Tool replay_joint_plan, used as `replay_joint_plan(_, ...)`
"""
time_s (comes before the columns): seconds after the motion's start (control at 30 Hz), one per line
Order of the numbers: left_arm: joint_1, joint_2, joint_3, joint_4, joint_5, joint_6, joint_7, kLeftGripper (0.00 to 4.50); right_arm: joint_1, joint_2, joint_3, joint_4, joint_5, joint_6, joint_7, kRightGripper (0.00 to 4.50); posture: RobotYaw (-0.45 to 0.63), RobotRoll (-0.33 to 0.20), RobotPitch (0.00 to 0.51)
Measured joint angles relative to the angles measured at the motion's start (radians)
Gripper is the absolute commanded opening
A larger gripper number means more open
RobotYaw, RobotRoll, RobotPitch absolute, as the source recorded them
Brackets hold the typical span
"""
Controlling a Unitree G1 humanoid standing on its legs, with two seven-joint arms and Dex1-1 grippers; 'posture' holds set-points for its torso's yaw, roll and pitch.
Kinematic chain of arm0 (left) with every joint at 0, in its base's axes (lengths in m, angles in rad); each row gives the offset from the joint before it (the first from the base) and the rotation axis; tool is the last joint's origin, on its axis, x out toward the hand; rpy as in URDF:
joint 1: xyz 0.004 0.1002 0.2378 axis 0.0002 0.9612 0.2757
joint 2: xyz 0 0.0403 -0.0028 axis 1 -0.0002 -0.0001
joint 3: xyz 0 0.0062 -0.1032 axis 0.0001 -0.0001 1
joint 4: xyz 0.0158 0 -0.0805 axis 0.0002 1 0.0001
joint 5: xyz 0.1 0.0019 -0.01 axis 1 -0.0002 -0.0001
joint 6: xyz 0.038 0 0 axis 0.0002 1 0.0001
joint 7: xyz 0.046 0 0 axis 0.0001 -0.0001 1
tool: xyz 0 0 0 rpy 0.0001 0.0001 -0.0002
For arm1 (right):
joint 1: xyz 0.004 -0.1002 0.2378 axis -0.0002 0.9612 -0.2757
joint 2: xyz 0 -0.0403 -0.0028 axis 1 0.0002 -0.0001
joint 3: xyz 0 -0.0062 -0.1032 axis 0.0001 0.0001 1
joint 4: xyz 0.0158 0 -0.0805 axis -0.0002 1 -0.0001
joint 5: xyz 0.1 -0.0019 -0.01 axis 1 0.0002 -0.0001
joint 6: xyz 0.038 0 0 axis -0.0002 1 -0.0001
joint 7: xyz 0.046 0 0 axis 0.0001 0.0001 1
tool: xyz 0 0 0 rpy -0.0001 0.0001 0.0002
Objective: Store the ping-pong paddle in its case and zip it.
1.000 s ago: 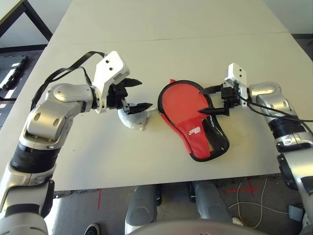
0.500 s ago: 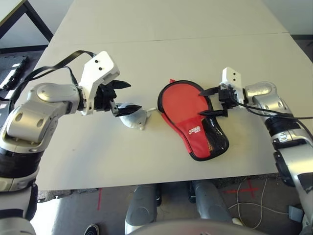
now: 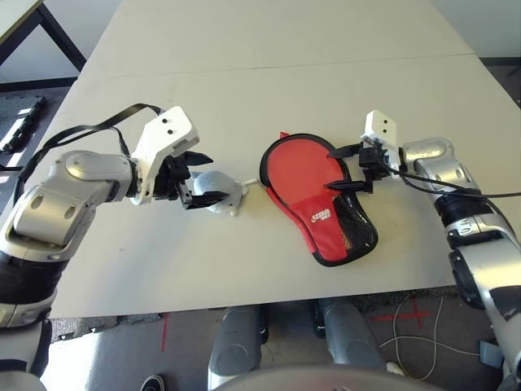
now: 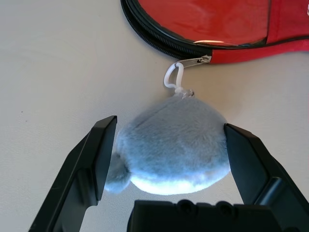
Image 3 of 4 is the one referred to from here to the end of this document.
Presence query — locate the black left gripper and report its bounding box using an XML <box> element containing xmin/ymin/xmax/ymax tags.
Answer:
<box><xmin>156</xmin><ymin>151</ymin><xmax>227</xmax><ymax>211</ymax></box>

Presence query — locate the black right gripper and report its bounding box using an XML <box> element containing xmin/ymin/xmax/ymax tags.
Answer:
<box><xmin>323</xmin><ymin>142</ymin><xmax>394</xmax><ymax>195</ymax></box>

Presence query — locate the grey white plush toy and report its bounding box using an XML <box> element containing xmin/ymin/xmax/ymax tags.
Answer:
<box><xmin>190</xmin><ymin>170</ymin><xmax>249</xmax><ymax>217</ymax></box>

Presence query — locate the red black paddle case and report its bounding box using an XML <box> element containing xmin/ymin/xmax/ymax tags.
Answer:
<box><xmin>259</xmin><ymin>130</ymin><xmax>379</xmax><ymax>269</ymax></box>

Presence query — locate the red floor tape cross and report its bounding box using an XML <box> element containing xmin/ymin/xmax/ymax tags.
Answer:
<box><xmin>370</xmin><ymin>297</ymin><xmax>432</xmax><ymax>329</ymax></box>

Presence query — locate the grey robot left leg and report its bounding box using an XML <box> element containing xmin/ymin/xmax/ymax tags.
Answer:
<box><xmin>207</xmin><ymin>305</ymin><xmax>269</xmax><ymax>391</ymax></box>

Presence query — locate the black floor equipment tray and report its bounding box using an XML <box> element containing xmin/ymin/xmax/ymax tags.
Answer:
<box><xmin>0</xmin><ymin>94</ymin><xmax>45</xmax><ymax>155</ymax></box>

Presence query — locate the black white sneaker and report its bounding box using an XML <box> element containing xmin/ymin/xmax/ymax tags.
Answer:
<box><xmin>142</xmin><ymin>373</ymin><xmax>167</xmax><ymax>391</ymax></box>

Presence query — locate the grey robot torso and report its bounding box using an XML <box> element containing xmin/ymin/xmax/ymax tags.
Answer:
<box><xmin>209</xmin><ymin>366</ymin><xmax>408</xmax><ymax>391</ymax></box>

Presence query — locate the grey floor box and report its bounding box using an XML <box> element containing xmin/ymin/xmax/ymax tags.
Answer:
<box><xmin>479</xmin><ymin>340</ymin><xmax>505</xmax><ymax>370</ymax></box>

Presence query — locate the black-framed side table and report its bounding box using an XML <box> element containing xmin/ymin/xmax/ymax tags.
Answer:
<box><xmin>0</xmin><ymin>0</ymin><xmax>87</xmax><ymax>72</ymax></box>

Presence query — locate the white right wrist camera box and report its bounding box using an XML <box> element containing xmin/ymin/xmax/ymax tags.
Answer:
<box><xmin>363</xmin><ymin>109</ymin><xmax>402</xmax><ymax>180</ymax></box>

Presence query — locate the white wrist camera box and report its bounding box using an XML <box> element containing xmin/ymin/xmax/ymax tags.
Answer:
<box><xmin>132</xmin><ymin>105</ymin><xmax>201</xmax><ymax>204</ymax></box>
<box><xmin>363</xmin><ymin>109</ymin><xmax>402</xmax><ymax>180</ymax></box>

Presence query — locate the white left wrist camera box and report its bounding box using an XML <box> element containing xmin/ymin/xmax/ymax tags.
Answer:
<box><xmin>132</xmin><ymin>105</ymin><xmax>201</xmax><ymax>204</ymax></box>

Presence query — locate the black left wrist ribbon cable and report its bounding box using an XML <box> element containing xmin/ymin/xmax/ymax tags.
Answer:
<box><xmin>18</xmin><ymin>103</ymin><xmax>166</xmax><ymax>192</ymax></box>

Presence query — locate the white floor cable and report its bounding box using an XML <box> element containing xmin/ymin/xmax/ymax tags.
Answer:
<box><xmin>380</xmin><ymin>295</ymin><xmax>484</xmax><ymax>382</ymax></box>

